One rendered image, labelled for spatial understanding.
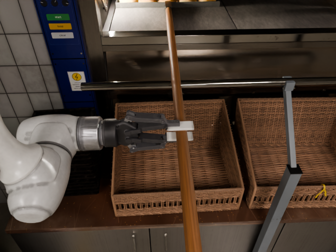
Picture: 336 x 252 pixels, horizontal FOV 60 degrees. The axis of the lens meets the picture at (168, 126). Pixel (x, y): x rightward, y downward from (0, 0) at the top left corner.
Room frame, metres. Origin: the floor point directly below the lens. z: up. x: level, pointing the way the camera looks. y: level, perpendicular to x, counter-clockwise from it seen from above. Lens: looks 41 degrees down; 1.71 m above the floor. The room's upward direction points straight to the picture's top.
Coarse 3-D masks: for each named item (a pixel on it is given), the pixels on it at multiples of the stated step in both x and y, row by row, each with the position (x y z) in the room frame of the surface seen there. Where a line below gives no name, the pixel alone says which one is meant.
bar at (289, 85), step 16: (160, 80) 0.86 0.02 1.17; (192, 80) 0.86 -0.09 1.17; (208, 80) 0.86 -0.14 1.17; (224, 80) 0.86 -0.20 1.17; (240, 80) 0.86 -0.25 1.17; (256, 80) 0.86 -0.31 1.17; (272, 80) 0.86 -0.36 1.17; (288, 80) 0.86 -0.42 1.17; (304, 80) 0.87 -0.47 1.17; (320, 80) 0.87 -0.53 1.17; (288, 96) 0.84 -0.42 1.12; (288, 112) 0.80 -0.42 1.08; (288, 128) 0.76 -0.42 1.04; (288, 144) 0.72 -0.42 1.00; (288, 160) 0.69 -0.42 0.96; (288, 176) 0.64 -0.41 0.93; (288, 192) 0.64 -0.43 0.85; (272, 208) 0.65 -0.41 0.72; (272, 224) 0.63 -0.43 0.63; (256, 240) 0.67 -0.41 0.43
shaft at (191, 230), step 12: (168, 12) 1.41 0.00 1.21; (168, 24) 1.26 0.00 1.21; (168, 36) 1.15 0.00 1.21; (180, 84) 0.79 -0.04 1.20; (180, 96) 0.72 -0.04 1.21; (180, 108) 0.65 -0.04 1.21; (180, 120) 0.60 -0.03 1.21; (180, 132) 0.55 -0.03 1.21; (180, 144) 0.51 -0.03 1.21; (180, 156) 0.47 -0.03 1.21; (180, 168) 0.44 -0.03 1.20; (180, 180) 0.41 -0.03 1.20; (192, 180) 0.41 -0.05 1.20; (192, 192) 0.37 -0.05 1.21; (192, 204) 0.34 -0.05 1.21; (192, 216) 0.31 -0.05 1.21; (192, 228) 0.29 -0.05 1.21; (192, 240) 0.26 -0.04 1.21
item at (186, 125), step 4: (180, 124) 0.58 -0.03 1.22; (184, 124) 0.58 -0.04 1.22; (188, 124) 0.58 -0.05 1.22; (192, 124) 0.58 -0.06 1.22; (168, 128) 0.56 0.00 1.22; (172, 128) 0.56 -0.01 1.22; (176, 128) 0.56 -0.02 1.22; (180, 128) 0.56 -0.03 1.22; (184, 128) 0.56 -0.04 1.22; (188, 128) 0.56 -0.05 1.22; (192, 128) 0.56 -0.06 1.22
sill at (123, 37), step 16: (112, 32) 1.25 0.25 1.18; (128, 32) 1.25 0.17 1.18; (144, 32) 1.25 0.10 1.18; (160, 32) 1.25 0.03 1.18; (176, 32) 1.25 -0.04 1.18; (192, 32) 1.25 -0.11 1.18; (208, 32) 1.25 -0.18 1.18; (224, 32) 1.25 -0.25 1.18; (240, 32) 1.25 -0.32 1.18; (256, 32) 1.25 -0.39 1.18; (272, 32) 1.25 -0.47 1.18; (288, 32) 1.25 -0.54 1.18; (304, 32) 1.25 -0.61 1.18; (320, 32) 1.25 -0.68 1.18
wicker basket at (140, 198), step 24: (192, 120) 1.16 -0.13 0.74; (216, 120) 1.17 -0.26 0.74; (168, 144) 1.12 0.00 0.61; (192, 144) 1.12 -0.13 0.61; (216, 144) 1.13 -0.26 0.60; (120, 168) 0.97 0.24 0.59; (144, 168) 0.97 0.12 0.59; (168, 168) 0.97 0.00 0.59; (192, 168) 0.97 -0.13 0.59; (216, 168) 0.97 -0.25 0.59; (144, 192) 0.72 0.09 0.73; (168, 192) 0.72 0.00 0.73; (216, 192) 0.73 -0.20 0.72; (240, 192) 0.74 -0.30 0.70
